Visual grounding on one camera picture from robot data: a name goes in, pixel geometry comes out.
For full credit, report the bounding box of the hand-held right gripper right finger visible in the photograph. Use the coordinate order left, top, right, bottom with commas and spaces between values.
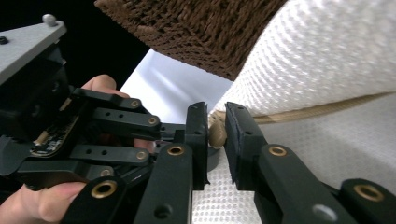
224, 102, 269, 190

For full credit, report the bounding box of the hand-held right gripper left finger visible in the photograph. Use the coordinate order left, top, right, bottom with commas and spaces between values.
174, 102, 209, 190

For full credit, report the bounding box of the brown woven basket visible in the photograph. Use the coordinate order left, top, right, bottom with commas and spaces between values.
93, 0, 289, 82

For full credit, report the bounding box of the cream mesh laundry bag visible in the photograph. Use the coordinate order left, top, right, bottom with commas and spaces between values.
191, 0, 396, 224

